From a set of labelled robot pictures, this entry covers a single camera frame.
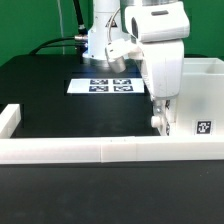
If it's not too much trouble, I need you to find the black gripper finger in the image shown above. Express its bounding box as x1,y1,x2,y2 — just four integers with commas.
153,100,164,115

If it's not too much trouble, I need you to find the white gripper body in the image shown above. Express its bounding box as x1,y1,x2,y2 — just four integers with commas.
139,40,184,100

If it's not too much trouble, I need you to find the white front drawer tray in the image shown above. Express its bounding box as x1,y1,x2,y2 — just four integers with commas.
151,114,170,136

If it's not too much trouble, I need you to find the white drawer cabinet box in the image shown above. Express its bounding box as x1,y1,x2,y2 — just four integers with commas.
167,58,224,136

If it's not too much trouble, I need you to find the white marker tag sheet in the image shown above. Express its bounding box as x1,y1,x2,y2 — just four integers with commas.
67,78,144,94

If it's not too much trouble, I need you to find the white U-shaped barrier frame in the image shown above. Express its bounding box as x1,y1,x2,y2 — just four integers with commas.
0,104,224,164

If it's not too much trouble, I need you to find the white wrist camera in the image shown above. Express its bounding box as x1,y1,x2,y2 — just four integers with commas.
105,39,138,73

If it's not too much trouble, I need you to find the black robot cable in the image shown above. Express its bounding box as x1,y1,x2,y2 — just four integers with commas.
29,0,89,56

